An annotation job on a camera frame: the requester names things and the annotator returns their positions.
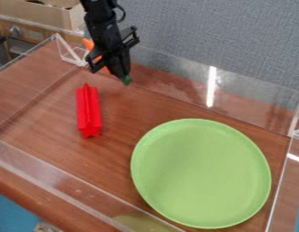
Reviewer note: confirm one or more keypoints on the green round plate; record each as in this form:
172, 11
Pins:
200, 173

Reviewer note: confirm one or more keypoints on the clear acrylic enclosure walls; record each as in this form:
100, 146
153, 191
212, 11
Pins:
71, 179

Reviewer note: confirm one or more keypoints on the wooden box on shelf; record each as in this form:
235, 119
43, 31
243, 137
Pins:
59, 13

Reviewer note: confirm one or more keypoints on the orange toy carrot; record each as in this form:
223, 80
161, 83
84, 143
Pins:
88, 44

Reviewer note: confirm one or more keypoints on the red rectangular block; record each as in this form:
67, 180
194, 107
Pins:
88, 111

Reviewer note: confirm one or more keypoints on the clear acrylic corner bracket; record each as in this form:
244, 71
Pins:
71, 54

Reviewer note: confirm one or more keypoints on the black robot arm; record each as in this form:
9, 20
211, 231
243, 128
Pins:
101, 6

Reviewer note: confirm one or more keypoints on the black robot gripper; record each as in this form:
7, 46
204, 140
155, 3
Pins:
112, 41

